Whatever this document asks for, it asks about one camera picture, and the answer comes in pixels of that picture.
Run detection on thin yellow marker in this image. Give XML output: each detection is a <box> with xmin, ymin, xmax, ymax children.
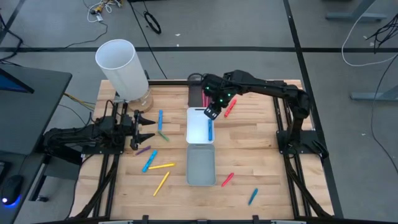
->
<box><xmin>148</xmin><ymin>162</ymin><xmax>176</xmax><ymax>170</ymax></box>
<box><xmin>152</xmin><ymin>170</ymin><xmax>171</xmax><ymax>197</ymax></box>

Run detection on grey desk foot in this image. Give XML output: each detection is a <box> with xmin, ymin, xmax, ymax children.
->
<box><xmin>325</xmin><ymin>0</ymin><xmax>389</xmax><ymax>22</ymax></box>
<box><xmin>349</xmin><ymin>84</ymin><xmax>398</xmax><ymax>102</ymax></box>

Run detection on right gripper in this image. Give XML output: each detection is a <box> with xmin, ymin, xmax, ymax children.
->
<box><xmin>201</xmin><ymin>73</ymin><xmax>239</xmax><ymax>121</ymax></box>

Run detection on light grey plastic bin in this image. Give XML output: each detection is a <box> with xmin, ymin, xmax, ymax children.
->
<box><xmin>185</xmin><ymin>143</ymin><xmax>217</xmax><ymax>187</ymax></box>

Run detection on purple marker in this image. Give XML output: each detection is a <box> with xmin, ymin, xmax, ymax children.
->
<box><xmin>135</xmin><ymin>145</ymin><xmax>152</xmax><ymax>156</ymax></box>

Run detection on dark translucent plastic bin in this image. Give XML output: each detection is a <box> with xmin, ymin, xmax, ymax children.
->
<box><xmin>188</xmin><ymin>81</ymin><xmax>214</xmax><ymax>108</ymax></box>

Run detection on white plastic bin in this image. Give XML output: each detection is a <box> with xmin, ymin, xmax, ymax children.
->
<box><xmin>185</xmin><ymin>106</ymin><xmax>215</xmax><ymax>144</ymax></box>

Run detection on black cable coil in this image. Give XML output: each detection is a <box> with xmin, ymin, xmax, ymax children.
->
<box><xmin>143</xmin><ymin>11</ymin><xmax>162</xmax><ymax>35</ymax></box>

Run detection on black computer mouse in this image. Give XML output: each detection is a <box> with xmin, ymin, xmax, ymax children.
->
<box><xmin>0</xmin><ymin>174</ymin><xmax>24</xmax><ymax>207</ymax></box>

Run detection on monitor with blue screen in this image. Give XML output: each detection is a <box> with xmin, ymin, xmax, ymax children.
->
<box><xmin>0</xmin><ymin>68</ymin><xmax>35</xmax><ymax>94</ymax></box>

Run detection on white cable with power strip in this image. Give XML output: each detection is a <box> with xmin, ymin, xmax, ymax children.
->
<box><xmin>86</xmin><ymin>0</ymin><xmax>123</xmax><ymax>24</ymax></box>

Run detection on light blue marker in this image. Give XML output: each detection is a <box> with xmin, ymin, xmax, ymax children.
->
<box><xmin>142</xmin><ymin>150</ymin><xmax>159</xmax><ymax>173</ymax></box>

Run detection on thick red marker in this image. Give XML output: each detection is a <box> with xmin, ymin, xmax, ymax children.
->
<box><xmin>223</xmin><ymin>98</ymin><xmax>238</xmax><ymax>118</ymax></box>

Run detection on black desk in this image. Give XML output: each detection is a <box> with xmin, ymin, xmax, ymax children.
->
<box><xmin>0</xmin><ymin>63</ymin><xmax>83</xmax><ymax>224</ymax></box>

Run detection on teal marker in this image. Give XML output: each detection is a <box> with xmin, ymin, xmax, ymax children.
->
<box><xmin>248</xmin><ymin>187</ymin><xmax>259</xmax><ymax>206</ymax></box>

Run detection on black floor cable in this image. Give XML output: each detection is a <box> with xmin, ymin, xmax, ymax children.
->
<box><xmin>128</xmin><ymin>0</ymin><xmax>169</xmax><ymax>80</ymax></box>

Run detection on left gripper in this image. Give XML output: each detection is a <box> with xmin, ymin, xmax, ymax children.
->
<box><xmin>122</xmin><ymin>110</ymin><xmax>157</xmax><ymax>151</ymax></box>

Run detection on white floor cable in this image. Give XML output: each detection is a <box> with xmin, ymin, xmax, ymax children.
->
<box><xmin>341</xmin><ymin>0</ymin><xmax>398</xmax><ymax>68</ymax></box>

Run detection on black cable bundle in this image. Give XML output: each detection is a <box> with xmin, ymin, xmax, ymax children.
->
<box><xmin>366</xmin><ymin>12</ymin><xmax>398</xmax><ymax>54</ymax></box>

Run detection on yellow wires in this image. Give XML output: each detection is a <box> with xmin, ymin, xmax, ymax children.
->
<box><xmin>63</xmin><ymin>91</ymin><xmax>96</xmax><ymax>112</ymax></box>

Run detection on black aluminium rig frame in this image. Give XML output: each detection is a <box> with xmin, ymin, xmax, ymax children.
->
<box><xmin>70</xmin><ymin>79</ymin><xmax>335</xmax><ymax>224</ymax></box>

